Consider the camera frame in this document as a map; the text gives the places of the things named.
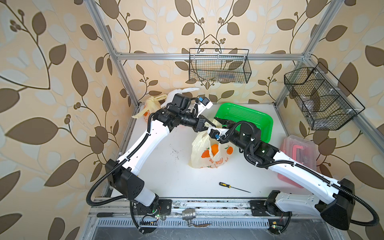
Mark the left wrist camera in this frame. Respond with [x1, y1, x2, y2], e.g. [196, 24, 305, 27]
[197, 97, 213, 116]

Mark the yellow black screwdriver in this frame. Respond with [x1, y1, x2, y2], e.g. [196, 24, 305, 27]
[219, 182, 250, 193]

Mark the orange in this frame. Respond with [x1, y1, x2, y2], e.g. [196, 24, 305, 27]
[211, 144, 219, 156]

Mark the white plastic bag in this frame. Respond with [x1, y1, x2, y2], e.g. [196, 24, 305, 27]
[161, 86, 201, 109]

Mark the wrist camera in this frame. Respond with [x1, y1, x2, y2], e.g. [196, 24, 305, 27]
[207, 127, 229, 144]
[197, 97, 213, 116]

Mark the yellow plastic bag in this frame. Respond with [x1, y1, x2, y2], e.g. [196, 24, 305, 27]
[132, 94, 167, 122]
[189, 132, 235, 169]

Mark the metal cylinder fitting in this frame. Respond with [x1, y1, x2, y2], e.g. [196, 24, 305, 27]
[182, 208, 196, 222]

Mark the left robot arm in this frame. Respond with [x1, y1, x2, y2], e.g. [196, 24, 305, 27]
[86, 94, 213, 217]

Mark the pink plastic box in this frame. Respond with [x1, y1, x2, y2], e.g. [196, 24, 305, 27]
[280, 135, 318, 171]

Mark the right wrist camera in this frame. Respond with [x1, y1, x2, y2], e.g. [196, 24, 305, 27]
[207, 127, 229, 144]

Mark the black handled tool on rail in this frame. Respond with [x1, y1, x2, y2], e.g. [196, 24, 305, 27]
[96, 213, 127, 218]

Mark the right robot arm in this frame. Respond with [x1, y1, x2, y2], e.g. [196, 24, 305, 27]
[208, 120, 380, 231]

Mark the back wire basket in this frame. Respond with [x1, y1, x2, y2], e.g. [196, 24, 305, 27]
[188, 48, 252, 85]

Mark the right wire basket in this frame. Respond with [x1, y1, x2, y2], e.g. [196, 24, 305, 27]
[284, 62, 366, 131]

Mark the wire basket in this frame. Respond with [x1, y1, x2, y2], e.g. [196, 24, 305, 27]
[284, 62, 366, 131]
[188, 48, 252, 85]

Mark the green plastic basket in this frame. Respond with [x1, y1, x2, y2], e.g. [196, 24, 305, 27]
[215, 103, 274, 143]

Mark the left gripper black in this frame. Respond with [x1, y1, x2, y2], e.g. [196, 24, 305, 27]
[177, 112, 216, 134]

